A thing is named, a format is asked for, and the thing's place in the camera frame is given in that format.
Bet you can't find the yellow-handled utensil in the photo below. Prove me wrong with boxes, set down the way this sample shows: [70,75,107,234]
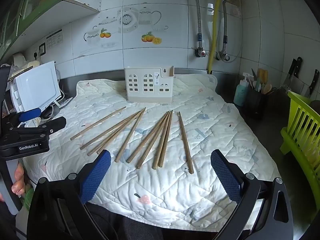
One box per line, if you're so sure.
[257,69,268,83]

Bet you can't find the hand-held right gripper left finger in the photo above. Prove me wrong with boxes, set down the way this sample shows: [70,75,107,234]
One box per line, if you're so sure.
[26,149,112,240]

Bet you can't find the teal pump bottle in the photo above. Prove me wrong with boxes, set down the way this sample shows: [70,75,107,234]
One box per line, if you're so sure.
[234,72,253,107]

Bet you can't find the white countertop appliance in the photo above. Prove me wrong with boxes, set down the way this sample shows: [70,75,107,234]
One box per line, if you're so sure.
[10,60,62,113]

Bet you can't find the white round appliance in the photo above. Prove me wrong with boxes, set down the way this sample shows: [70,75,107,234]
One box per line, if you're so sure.
[12,52,28,67]

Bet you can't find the black-handled kitchen knife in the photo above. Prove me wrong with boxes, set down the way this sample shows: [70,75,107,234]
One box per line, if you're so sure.
[282,59,297,88]
[304,69,320,98]

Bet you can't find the green wall cabinet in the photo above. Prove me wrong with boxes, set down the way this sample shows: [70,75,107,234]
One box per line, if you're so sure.
[0,0,100,63]

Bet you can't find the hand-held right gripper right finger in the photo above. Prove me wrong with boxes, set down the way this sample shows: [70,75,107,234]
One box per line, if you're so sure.
[210,149,293,240]

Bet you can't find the wall instruction label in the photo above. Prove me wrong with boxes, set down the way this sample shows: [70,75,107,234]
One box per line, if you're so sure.
[46,29,63,48]

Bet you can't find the pile of wooden chopsticks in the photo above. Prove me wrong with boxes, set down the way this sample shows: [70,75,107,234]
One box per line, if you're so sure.
[70,106,195,175]

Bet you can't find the person's dark trousers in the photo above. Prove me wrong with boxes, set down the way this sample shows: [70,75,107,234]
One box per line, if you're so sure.
[85,204,225,240]

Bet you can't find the black utensil holder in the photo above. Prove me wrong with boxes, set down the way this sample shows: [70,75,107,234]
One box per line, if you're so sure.
[246,86,269,120]

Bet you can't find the red-handled valve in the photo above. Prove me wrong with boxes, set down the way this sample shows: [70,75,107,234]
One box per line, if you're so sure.
[194,46,208,58]

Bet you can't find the white quilted mat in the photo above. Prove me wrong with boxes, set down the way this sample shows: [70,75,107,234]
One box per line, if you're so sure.
[22,74,280,230]

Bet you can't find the green plastic dish rack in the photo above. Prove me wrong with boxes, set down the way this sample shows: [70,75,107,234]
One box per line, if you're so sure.
[280,91,320,198]

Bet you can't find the colourful printed bag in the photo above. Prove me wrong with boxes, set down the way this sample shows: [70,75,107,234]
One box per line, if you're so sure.
[22,184,34,210]

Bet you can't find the black-handled cleaver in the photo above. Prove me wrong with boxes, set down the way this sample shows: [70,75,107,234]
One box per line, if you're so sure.
[287,57,304,93]

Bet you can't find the metal valve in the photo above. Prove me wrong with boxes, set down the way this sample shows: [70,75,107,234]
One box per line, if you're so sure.
[216,51,231,62]

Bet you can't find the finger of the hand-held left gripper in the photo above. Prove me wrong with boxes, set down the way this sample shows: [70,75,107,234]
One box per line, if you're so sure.
[7,107,42,128]
[17,116,67,137]

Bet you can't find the person's left hand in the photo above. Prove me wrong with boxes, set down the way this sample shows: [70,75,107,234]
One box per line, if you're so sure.
[10,165,26,193]

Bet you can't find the braided metal hose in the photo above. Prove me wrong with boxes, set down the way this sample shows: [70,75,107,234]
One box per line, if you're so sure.
[187,0,203,52]
[219,0,234,55]

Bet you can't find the white plastic chopstick holder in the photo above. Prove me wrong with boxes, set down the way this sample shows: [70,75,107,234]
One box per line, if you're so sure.
[124,66,175,104]

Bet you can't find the yellow gas hose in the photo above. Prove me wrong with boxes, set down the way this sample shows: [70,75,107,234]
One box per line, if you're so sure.
[207,0,223,74]

